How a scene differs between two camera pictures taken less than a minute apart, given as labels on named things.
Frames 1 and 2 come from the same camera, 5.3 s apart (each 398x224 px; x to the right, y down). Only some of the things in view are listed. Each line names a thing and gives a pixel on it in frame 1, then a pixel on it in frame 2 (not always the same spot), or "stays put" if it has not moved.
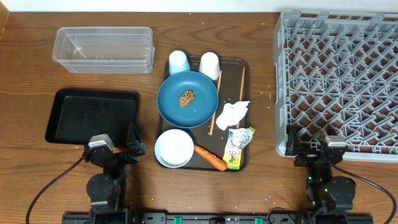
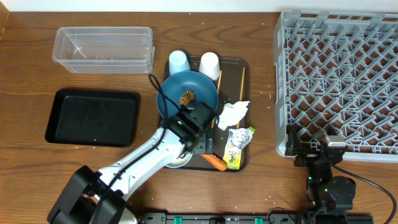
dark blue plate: x=198 y=112 stays put
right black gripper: x=295 y=147 stays put
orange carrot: x=213 y=158 stays put
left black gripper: x=137 y=145 → x=208 y=147
